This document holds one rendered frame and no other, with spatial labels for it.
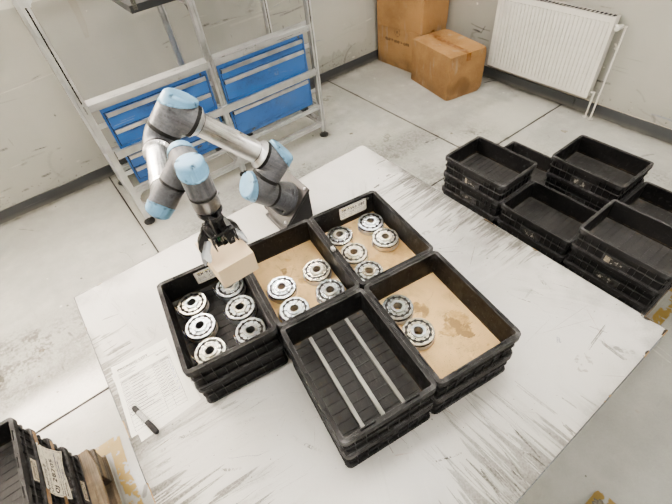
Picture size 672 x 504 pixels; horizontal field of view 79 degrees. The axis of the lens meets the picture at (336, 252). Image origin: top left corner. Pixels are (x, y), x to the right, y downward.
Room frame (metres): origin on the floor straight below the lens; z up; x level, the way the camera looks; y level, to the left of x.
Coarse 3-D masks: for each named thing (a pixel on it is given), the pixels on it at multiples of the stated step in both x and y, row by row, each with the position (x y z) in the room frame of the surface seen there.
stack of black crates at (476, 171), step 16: (464, 144) 2.01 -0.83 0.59; (480, 144) 2.05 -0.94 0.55; (496, 144) 1.97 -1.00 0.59; (448, 160) 1.90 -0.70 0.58; (464, 160) 2.00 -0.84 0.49; (480, 160) 1.98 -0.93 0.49; (496, 160) 1.94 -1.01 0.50; (512, 160) 1.86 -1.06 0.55; (528, 160) 1.78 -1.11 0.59; (448, 176) 1.89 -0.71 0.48; (464, 176) 1.80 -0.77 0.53; (480, 176) 1.71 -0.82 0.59; (496, 176) 1.81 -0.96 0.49; (512, 176) 1.79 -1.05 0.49; (528, 176) 1.72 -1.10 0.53; (448, 192) 1.87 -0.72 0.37; (464, 192) 1.79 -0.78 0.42; (480, 192) 1.70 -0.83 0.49; (496, 192) 1.63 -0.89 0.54; (512, 192) 1.66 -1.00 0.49; (480, 208) 1.68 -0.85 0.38; (496, 208) 1.61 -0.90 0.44; (496, 224) 1.62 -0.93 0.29
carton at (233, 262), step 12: (240, 240) 0.92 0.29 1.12; (216, 252) 0.88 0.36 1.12; (228, 252) 0.88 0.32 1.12; (240, 252) 0.87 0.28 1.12; (252, 252) 0.86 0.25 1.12; (216, 264) 0.83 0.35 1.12; (228, 264) 0.83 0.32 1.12; (240, 264) 0.84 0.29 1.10; (252, 264) 0.85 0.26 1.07; (216, 276) 0.85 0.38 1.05; (228, 276) 0.81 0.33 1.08; (240, 276) 0.83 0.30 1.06
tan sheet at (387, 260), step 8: (344, 224) 1.23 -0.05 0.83; (352, 224) 1.23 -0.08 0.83; (384, 224) 1.20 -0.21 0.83; (352, 232) 1.18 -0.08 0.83; (360, 240) 1.13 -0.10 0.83; (368, 240) 1.12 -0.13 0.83; (400, 240) 1.10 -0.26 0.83; (368, 248) 1.08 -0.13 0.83; (400, 248) 1.06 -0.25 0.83; (408, 248) 1.05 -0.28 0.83; (368, 256) 1.04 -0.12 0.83; (376, 256) 1.03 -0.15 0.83; (384, 256) 1.03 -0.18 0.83; (392, 256) 1.02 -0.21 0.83; (400, 256) 1.02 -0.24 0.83; (408, 256) 1.01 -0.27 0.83; (384, 264) 0.99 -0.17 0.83; (392, 264) 0.98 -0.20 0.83
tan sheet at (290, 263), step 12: (288, 252) 1.12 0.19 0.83; (300, 252) 1.11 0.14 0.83; (312, 252) 1.10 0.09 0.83; (264, 264) 1.07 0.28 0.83; (276, 264) 1.06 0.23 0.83; (288, 264) 1.06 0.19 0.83; (300, 264) 1.05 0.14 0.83; (264, 276) 1.01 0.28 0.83; (276, 276) 1.00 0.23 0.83; (288, 276) 1.00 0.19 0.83; (300, 276) 0.99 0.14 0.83; (336, 276) 0.96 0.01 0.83; (264, 288) 0.95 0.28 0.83; (300, 288) 0.93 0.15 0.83; (312, 288) 0.92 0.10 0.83; (312, 300) 0.87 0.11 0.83; (276, 312) 0.84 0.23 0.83
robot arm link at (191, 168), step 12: (180, 156) 0.90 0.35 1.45; (192, 156) 0.89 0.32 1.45; (180, 168) 0.85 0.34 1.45; (192, 168) 0.85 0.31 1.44; (204, 168) 0.87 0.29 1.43; (180, 180) 0.85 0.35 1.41; (192, 180) 0.84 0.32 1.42; (204, 180) 0.85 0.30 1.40; (192, 192) 0.84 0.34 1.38; (204, 192) 0.85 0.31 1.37; (216, 192) 0.88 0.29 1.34
